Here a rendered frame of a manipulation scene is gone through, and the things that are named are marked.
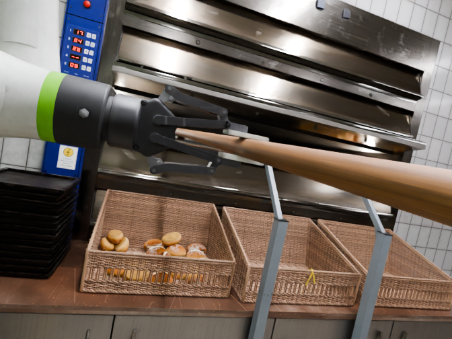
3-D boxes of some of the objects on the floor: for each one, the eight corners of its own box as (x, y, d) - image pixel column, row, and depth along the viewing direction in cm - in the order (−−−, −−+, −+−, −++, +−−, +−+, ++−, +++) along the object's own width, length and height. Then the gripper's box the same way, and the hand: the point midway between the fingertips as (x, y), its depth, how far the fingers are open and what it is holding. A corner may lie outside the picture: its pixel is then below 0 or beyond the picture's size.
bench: (-32, 352, 136) (-16, 232, 131) (379, 346, 206) (398, 268, 202) (-147, 497, 82) (-125, 303, 77) (461, 423, 152) (491, 319, 148)
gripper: (121, 66, 44) (264, 104, 51) (103, 171, 45) (245, 194, 52) (117, 54, 36) (284, 100, 44) (95, 179, 38) (261, 204, 45)
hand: (243, 147), depth 47 cm, fingers closed on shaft, 3 cm apart
